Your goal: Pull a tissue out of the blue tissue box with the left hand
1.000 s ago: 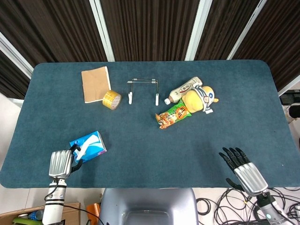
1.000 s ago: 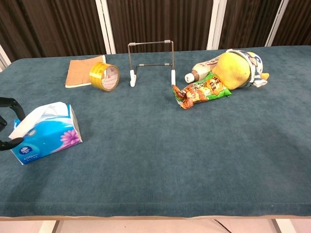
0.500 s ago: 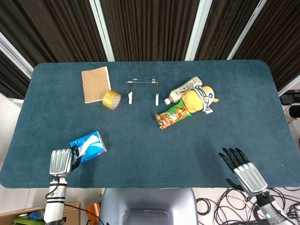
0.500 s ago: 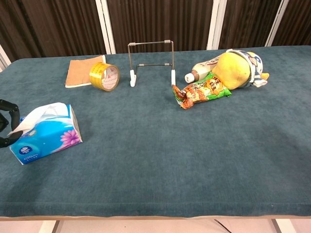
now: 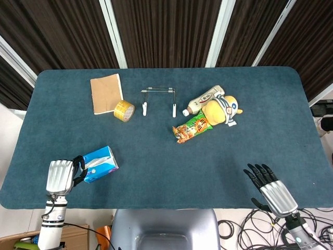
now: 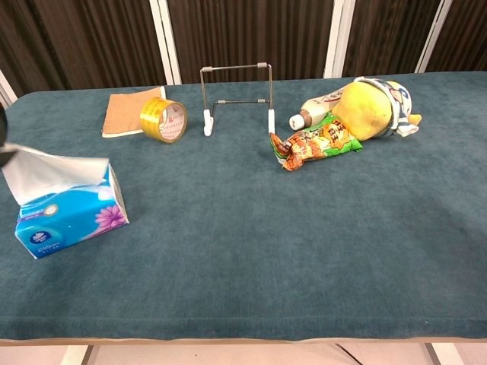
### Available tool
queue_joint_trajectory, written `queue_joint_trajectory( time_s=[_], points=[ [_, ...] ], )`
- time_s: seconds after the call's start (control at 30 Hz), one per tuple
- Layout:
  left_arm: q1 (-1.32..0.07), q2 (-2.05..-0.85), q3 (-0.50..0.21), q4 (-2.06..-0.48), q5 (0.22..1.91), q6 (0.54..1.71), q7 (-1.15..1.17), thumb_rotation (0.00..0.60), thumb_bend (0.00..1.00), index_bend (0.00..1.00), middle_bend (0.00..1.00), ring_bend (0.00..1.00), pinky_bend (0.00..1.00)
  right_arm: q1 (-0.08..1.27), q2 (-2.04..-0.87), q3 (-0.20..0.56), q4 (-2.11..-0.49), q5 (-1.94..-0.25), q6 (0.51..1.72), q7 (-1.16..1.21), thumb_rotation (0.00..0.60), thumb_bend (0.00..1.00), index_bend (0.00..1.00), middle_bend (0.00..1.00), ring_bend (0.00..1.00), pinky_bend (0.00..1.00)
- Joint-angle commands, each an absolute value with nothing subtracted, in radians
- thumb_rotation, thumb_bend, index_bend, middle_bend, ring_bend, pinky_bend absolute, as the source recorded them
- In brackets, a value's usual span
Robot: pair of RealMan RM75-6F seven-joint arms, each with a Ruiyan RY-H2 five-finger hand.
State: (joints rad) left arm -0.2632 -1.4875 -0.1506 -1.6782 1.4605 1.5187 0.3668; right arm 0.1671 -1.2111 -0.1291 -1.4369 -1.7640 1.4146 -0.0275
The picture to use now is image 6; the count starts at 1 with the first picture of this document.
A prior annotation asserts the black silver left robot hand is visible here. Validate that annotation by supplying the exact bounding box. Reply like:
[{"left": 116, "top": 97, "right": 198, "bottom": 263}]
[{"left": 0, "top": 102, "right": 18, "bottom": 169}]

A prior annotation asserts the white tissue sheet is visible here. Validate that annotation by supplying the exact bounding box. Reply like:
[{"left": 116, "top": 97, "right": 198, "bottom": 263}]
[{"left": 2, "top": 143, "right": 112, "bottom": 207}]

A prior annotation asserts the blue tissue pack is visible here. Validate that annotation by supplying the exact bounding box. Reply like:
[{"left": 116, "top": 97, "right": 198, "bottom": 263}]
[{"left": 14, "top": 163, "right": 131, "bottom": 261}]

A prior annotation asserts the dark brown curtain panel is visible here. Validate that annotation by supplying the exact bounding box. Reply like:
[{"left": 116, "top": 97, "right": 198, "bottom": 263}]
[
  {"left": 167, "top": 0, "right": 338, "bottom": 85},
  {"left": 342, "top": 0, "right": 444, "bottom": 78},
  {"left": 0, "top": 0, "right": 169, "bottom": 96},
  {"left": 425, "top": 0, "right": 487, "bottom": 73}
]

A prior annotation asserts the brown paper notebook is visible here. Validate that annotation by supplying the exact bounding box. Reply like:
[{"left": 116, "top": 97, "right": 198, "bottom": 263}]
[{"left": 101, "top": 85, "right": 167, "bottom": 139}]

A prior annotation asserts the yellow packing tape roll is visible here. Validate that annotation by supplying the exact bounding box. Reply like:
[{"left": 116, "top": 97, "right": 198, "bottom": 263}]
[{"left": 139, "top": 97, "right": 189, "bottom": 145}]

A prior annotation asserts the white table leg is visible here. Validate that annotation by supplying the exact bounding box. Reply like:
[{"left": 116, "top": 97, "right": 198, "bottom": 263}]
[
  {"left": 59, "top": 344, "right": 94, "bottom": 365},
  {"left": 425, "top": 343, "right": 466, "bottom": 365}
]

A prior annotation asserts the blue table cloth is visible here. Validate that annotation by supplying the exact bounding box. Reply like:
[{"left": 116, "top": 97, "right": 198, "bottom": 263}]
[{"left": 0, "top": 71, "right": 487, "bottom": 341}]

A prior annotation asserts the green orange snack bag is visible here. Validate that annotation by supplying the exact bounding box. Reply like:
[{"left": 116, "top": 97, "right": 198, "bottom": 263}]
[{"left": 269, "top": 117, "right": 364, "bottom": 173}]

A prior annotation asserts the beige drink bottle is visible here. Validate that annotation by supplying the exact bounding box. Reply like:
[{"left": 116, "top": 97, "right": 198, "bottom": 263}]
[{"left": 288, "top": 78, "right": 367, "bottom": 130}]

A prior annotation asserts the yellow plush toy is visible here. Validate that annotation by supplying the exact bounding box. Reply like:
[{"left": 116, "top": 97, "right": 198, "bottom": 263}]
[{"left": 332, "top": 77, "right": 423, "bottom": 141}]

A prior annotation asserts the white frame post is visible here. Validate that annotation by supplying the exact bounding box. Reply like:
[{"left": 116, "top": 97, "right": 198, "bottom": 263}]
[
  {"left": 414, "top": 0, "right": 454, "bottom": 74},
  {"left": 323, "top": 0, "right": 358, "bottom": 79},
  {"left": 0, "top": 69, "right": 19, "bottom": 108},
  {"left": 149, "top": 0, "right": 183, "bottom": 86}
]

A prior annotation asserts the metal wire stand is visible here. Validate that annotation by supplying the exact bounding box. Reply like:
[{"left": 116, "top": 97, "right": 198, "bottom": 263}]
[{"left": 200, "top": 62, "right": 276, "bottom": 137}]

